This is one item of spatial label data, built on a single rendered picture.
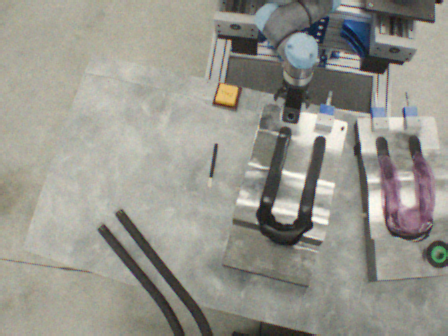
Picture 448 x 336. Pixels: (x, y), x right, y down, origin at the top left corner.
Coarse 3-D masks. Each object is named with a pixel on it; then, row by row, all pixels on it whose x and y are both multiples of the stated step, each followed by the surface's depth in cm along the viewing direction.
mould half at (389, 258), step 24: (360, 120) 158; (432, 120) 158; (408, 144) 156; (432, 144) 155; (360, 168) 157; (408, 168) 151; (432, 168) 150; (408, 192) 148; (384, 240) 143; (432, 240) 142; (384, 264) 141; (408, 264) 141
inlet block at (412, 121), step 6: (408, 96) 160; (408, 102) 159; (408, 108) 157; (414, 108) 157; (408, 114) 157; (414, 114) 157; (408, 120) 155; (414, 120) 155; (420, 120) 155; (408, 126) 154; (414, 126) 154; (420, 126) 154
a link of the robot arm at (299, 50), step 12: (288, 36) 121; (300, 36) 119; (288, 48) 119; (300, 48) 118; (312, 48) 118; (288, 60) 121; (300, 60) 118; (312, 60) 119; (288, 72) 127; (300, 72) 124
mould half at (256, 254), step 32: (256, 160) 153; (288, 160) 153; (256, 192) 147; (288, 192) 148; (320, 192) 149; (256, 224) 144; (320, 224) 142; (224, 256) 148; (256, 256) 148; (288, 256) 148
